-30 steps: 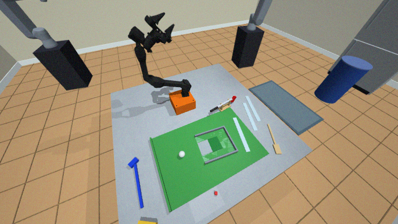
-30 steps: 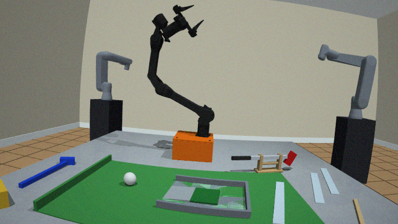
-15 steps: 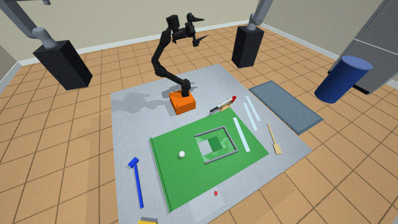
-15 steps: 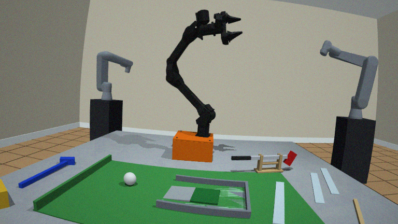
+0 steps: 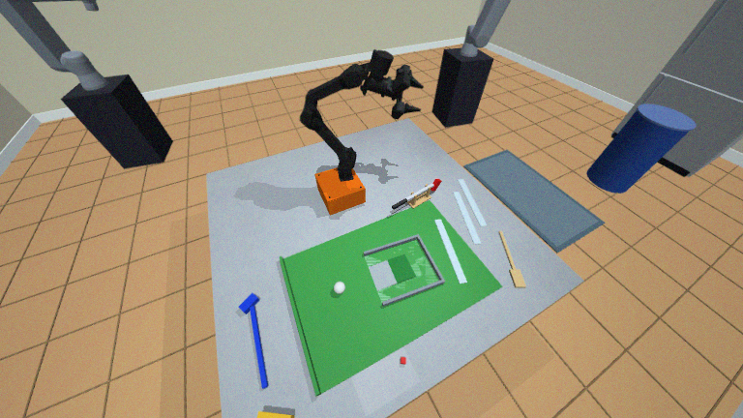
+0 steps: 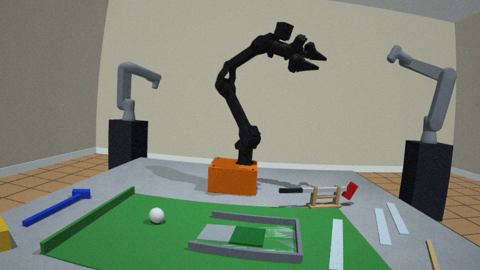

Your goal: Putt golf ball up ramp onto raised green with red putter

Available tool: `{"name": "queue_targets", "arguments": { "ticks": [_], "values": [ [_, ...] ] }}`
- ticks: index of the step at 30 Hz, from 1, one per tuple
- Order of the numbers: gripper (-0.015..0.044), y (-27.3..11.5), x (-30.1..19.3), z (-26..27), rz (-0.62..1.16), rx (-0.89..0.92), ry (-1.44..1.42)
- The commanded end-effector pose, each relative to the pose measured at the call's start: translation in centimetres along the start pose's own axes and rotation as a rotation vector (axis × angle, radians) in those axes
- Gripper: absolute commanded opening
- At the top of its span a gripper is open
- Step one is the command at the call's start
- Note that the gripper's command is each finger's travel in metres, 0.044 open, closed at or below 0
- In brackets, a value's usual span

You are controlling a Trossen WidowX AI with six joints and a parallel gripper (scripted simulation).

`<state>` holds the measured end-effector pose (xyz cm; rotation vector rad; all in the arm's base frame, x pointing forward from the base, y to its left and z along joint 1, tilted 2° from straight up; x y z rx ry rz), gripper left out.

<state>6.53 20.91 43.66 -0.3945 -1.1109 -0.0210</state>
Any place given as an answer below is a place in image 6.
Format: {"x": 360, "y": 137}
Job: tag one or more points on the white ball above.
{"x": 156, "y": 215}

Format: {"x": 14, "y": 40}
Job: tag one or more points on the yellow block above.
{"x": 5, "y": 243}

